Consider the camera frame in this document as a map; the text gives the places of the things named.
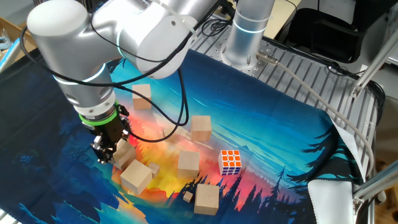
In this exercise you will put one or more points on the cardboard box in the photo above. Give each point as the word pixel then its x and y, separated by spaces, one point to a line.
pixel 11 32

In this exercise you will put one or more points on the large wooden cube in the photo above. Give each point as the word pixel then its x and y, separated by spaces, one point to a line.
pixel 206 199
pixel 142 98
pixel 125 155
pixel 201 128
pixel 136 176
pixel 188 164

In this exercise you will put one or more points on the Rubik's cube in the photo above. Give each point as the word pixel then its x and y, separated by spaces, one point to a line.
pixel 229 162

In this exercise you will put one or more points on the forest sunset printed cloth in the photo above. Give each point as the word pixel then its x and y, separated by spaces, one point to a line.
pixel 264 124

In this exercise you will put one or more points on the black office chair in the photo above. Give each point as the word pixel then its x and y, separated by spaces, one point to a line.
pixel 326 34

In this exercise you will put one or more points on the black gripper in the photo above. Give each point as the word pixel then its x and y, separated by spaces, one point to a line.
pixel 110 132

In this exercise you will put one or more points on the light blue plastic object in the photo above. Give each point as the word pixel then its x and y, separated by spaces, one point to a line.
pixel 9 54

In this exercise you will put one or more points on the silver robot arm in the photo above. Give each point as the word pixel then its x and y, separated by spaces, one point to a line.
pixel 68 40

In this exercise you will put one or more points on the aluminium frame bar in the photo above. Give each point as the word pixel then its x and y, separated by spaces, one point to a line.
pixel 374 65
pixel 376 183

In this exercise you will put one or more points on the small wooden cube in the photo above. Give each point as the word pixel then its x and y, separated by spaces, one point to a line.
pixel 169 132
pixel 187 196
pixel 154 169

